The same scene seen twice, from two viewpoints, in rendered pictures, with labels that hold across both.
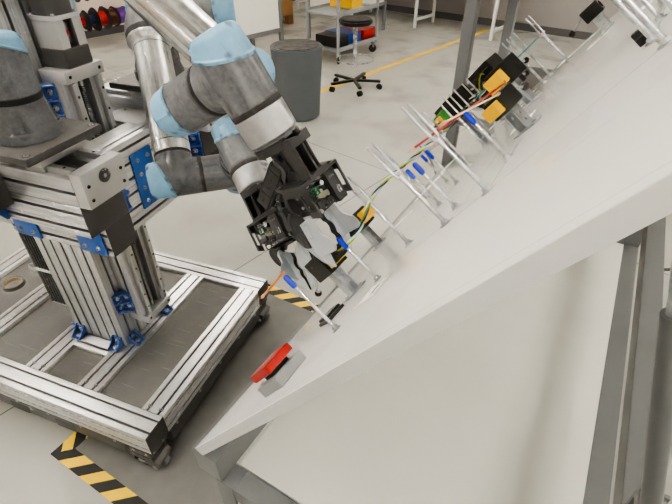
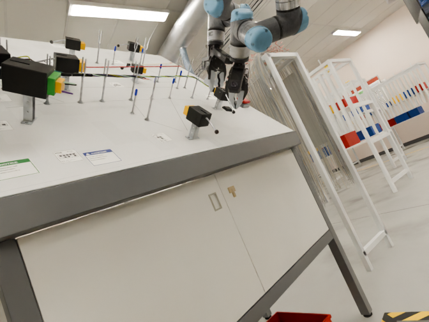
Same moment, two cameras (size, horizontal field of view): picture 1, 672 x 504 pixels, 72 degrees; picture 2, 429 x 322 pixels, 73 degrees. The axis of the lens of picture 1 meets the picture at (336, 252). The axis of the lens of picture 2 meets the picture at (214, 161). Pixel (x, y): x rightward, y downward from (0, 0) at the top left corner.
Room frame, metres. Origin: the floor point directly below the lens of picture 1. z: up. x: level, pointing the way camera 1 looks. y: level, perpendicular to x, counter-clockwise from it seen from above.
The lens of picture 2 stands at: (1.82, 0.10, 0.72)
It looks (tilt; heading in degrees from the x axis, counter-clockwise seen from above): 7 degrees up; 191
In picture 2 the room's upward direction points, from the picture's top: 24 degrees counter-clockwise
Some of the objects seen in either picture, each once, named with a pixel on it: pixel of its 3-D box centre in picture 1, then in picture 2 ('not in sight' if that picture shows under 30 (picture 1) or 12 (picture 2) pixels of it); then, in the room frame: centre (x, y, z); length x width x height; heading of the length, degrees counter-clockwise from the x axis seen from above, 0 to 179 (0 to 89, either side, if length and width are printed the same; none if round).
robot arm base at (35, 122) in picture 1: (21, 113); not in sight; (1.06, 0.73, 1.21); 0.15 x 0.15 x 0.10
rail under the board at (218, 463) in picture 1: (365, 275); (212, 161); (0.92, -0.08, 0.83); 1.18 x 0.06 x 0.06; 149
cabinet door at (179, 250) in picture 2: not in sight; (170, 273); (1.15, -0.24, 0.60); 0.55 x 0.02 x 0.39; 149
